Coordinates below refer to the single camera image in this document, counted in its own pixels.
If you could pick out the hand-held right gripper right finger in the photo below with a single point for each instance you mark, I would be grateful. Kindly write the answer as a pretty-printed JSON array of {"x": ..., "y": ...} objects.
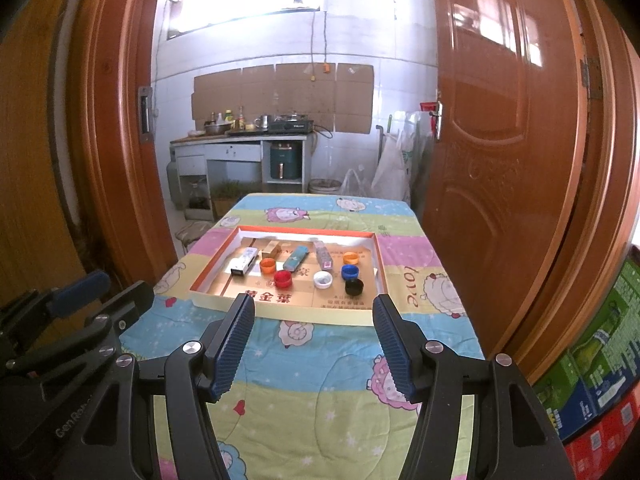
[{"x": 395, "y": 355}]

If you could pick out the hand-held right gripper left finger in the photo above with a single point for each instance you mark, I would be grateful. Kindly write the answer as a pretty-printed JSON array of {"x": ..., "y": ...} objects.
[{"x": 232, "y": 345}]

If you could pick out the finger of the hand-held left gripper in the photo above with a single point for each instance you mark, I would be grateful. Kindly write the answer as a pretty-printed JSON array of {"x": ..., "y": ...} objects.
[
  {"x": 132, "y": 305},
  {"x": 82, "y": 287}
]

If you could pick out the shallow orange-rimmed cardboard box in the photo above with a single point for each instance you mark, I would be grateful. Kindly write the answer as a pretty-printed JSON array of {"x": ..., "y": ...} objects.
[{"x": 295, "y": 299}]

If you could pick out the black bottle cap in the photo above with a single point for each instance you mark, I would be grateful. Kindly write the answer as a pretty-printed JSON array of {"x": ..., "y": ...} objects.
[{"x": 354, "y": 287}]

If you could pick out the white cartoon printed box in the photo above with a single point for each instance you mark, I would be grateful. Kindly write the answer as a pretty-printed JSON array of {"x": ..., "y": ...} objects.
[{"x": 243, "y": 262}]

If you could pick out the red bottle cap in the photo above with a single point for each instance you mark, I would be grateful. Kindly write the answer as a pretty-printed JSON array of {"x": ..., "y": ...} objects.
[{"x": 282, "y": 278}]

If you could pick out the orange cup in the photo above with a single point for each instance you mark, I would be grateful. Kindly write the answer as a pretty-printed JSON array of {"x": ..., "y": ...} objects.
[{"x": 267, "y": 265}]

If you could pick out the blue bottle cap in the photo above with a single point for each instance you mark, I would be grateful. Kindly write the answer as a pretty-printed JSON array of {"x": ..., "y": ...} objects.
[{"x": 350, "y": 272}]

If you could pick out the small wooden block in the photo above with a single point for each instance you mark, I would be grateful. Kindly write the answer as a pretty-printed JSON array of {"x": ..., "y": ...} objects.
[{"x": 272, "y": 249}]

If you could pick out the white bottle cap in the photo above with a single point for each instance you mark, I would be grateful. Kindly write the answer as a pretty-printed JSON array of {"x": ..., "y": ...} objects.
[{"x": 323, "y": 279}]

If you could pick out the teal printed box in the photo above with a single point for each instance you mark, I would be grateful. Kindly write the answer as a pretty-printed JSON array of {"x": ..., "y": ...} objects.
[{"x": 295, "y": 259}]

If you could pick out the orange bottle cap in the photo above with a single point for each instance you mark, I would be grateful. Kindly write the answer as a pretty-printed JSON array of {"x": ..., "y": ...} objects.
[{"x": 350, "y": 258}]

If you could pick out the clear plastic case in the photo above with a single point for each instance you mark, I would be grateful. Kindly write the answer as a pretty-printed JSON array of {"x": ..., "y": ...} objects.
[{"x": 322, "y": 255}]

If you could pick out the round stool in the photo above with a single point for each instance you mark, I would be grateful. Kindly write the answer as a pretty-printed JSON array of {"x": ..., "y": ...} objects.
[{"x": 192, "y": 232}]

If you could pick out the brown wooden board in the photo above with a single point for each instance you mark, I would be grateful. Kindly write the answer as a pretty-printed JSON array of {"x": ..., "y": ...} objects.
[{"x": 35, "y": 185}]

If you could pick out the cardboard crate with greens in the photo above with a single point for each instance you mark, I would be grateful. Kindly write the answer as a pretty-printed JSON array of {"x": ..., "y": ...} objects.
[{"x": 227, "y": 197}]

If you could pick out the white plastic bag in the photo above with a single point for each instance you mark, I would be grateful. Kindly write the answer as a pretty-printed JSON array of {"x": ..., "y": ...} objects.
[{"x": 354, "y": 182}]

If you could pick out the white bucket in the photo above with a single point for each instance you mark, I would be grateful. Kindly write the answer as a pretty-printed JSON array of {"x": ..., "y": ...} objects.
[{"x": 324, "y": 186}]

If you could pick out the metal strike plate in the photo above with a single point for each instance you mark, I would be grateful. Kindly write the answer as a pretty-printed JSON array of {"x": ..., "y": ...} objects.
[{"x": 145, "y": 115}]

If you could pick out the white kitchen counter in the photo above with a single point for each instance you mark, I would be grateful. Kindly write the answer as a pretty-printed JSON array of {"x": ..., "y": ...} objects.
[{"x": 235, "y": 150}]

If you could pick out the large white sack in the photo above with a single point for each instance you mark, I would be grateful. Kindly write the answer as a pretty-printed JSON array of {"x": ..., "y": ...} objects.
[{"x": 395, "y": 165}]

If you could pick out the dark green air fryer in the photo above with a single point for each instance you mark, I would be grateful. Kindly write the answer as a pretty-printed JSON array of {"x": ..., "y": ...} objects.
[{"x": 286, "y": 162}]

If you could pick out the brown wooden door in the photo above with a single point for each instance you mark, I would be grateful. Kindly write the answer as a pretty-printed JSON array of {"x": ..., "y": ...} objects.
[{"x": 490, "y": 185}]

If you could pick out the metal basin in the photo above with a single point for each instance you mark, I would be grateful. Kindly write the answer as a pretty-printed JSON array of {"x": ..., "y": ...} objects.
[{"x": 217, "y": 128}]

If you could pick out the stack of printed cartons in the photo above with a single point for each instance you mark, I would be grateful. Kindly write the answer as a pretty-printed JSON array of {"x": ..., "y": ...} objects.
[{"x": 600, "y": 370}]

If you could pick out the yellow-capped bottle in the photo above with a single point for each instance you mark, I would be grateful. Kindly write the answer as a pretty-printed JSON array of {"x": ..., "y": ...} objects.
[{"x": 229, "y": 116}]

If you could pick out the tall sauce bottle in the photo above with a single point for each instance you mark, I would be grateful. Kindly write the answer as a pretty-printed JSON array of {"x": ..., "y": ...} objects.
[{"x": 241, "y": 119}]

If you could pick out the metal kettle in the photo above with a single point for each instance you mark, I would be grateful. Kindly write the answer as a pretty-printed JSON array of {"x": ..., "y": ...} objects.
[{"x": 262, "y": 121}]

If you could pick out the black gas stove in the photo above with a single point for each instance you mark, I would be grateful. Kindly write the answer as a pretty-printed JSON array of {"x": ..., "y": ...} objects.
[{"x": 290, "y": 122}]

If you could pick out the red tag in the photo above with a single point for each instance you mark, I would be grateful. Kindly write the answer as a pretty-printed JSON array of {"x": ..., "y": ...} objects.
[{"x": 428, "y": 106}]

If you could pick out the metal door hinge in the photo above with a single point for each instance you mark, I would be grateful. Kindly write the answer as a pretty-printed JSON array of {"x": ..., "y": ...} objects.
[{"x": 592, "y": 77}]

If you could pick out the brown wooden door frame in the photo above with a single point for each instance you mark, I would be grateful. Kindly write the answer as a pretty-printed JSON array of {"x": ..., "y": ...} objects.
[{"x": 125, "y": 160}]

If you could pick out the cardboard wall sheet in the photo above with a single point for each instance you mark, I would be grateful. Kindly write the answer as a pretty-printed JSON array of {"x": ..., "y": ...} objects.
[{"x": 285, "y": 90}]

